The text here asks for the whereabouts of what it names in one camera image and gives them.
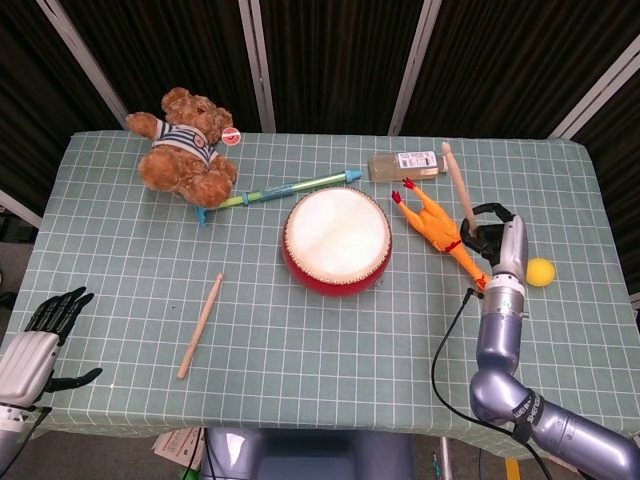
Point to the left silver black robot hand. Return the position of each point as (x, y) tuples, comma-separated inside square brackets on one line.
[(25, 365)]

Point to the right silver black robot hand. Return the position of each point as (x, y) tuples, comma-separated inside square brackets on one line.
[(512, 245)]

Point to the wooden drumstick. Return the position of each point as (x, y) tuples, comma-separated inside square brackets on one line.
[(460, 185), (201, 325)]

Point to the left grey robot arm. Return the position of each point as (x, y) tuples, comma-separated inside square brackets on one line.
[(6, 440)]

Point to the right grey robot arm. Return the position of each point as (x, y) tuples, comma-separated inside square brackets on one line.
[(500, 345)]

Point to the red drum with white skin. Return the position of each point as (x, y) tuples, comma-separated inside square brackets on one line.
[(337, 235)]

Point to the yellow ball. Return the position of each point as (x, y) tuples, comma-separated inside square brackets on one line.
[(542, 272)]

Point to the yellow rubber chicken toy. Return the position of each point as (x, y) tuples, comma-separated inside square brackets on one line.
[(437, 227)]

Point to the clear plastic bottle white label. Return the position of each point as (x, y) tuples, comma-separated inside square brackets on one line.
[(395, 167)]

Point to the printed cardboard box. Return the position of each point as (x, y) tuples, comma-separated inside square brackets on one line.
[(175, 447)]

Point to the metal table leg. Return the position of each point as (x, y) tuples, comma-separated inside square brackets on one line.
[(446, 460)]

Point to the green checked tablecloth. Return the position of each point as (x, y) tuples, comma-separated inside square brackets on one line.
[(300, 350)]

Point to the brown teddy bear striped shirt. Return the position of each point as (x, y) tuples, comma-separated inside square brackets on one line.
[(185, 165)]

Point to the grey blue robot torso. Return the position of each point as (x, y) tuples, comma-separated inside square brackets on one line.
[(300, 455)]

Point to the white partition frame post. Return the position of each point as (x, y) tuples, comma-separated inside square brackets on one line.
[(20, 210), (600, 91), (257, 65), (414, 65), (80, 55)]

